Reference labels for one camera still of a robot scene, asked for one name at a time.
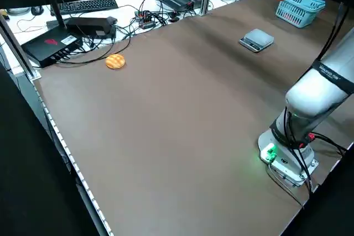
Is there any grey hub with red plugs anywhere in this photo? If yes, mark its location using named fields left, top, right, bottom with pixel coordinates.
left=134, top=10, right=157, bottom=29

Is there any black box with red logo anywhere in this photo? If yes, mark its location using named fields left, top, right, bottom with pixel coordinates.
left=21, top=27, right=85, bottom=69

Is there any round yellow bread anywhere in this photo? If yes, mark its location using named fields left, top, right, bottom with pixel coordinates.
left=105, top=54, right=127, bottom=70

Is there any large black power adapter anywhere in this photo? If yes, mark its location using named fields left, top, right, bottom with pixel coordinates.
left=66, top=16, right=118, bottom=39

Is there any grey round base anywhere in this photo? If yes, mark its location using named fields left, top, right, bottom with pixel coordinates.
left=7, top=7, right=31, bottom=16

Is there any light blue plastic basket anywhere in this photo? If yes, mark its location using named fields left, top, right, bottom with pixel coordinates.
left=275, top=0, right=326, bottom=29

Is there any black keyboard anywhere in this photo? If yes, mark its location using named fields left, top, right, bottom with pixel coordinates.
left=50, top=0, right=119, bottom=17

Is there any grey digital kitchen scale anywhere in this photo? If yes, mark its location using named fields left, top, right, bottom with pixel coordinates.
left=238, top=28, right=275, bottom=54

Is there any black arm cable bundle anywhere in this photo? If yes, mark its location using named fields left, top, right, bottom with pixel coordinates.
left=282, top=2, right=349, bottom=194

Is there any black cable with red plug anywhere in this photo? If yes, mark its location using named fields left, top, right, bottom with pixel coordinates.
left=300, top=133, right=348, bottom=155

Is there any aluminium profile post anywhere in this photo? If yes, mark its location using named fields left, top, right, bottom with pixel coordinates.
left=199, top=0, right=216, bottom=16
left=0, top=14, right=42, bottom=81

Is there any black monitor stand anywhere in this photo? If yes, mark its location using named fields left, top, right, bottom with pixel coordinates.
left=38, top=0, right=70, bottom=30

